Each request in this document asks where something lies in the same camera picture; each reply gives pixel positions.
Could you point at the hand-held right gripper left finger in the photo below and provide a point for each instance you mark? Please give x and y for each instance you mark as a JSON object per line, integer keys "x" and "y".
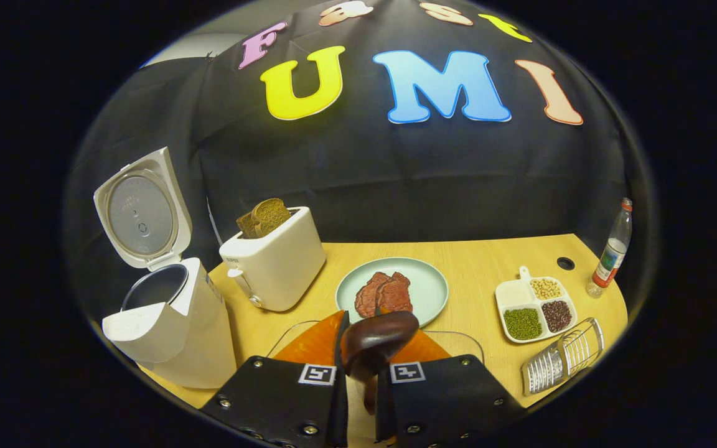
{"x": 284, "y": 398}

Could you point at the brown bread slice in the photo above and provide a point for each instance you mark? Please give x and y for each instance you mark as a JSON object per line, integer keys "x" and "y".
{"x": 245, "y": 227}
{"x": 271, "y": 214}

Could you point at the red meat slice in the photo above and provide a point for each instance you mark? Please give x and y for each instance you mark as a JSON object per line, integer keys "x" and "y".
{"x": 368, "y": 295}
{"x": 397, "y": 295}

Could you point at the clear glass dish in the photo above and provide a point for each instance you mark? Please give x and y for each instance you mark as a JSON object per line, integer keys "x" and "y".
{"x": 465, "y": 348}

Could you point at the yellow soybeans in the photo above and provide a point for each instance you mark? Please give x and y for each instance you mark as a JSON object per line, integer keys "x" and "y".
{"x": 546, "y": 289}

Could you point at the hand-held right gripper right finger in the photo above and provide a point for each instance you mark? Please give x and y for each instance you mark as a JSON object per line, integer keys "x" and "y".
{"x": 445, "y": 398}

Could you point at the dark wooden spoon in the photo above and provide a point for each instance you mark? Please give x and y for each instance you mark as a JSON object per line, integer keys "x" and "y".
{"x": 374, "y": 342}

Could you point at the white toaster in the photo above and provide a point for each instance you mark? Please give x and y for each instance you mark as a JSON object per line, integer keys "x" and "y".
{"x": 277, "y": 267}

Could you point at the dark red beans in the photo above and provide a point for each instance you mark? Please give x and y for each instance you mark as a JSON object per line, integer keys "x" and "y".
{"x": 557, "y": 315}

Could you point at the black table grommet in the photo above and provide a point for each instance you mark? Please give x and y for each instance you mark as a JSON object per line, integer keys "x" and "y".
{"x": 565, "y": 263}

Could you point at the white divided dish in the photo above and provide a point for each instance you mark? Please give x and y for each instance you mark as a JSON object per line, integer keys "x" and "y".
{"x": 511, "y": 292}

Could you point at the black backdrop cloth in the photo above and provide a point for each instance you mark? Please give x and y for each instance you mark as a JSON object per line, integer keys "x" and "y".
{"x": 396, "y": 174}

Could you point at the green mung beans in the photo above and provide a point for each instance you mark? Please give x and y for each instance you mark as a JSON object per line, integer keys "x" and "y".
{"x": 523, "y": 323}

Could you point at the white rice cooker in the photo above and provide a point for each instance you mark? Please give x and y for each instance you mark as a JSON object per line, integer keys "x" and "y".
{"x": 190, "y": 336}

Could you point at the pale green plate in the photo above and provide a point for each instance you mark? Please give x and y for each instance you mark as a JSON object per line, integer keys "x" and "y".
{"x": 427, "y": 286}

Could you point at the clear plastic bottle red label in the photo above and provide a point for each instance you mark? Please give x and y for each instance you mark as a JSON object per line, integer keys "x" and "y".
{"x": 610, "y": 255}

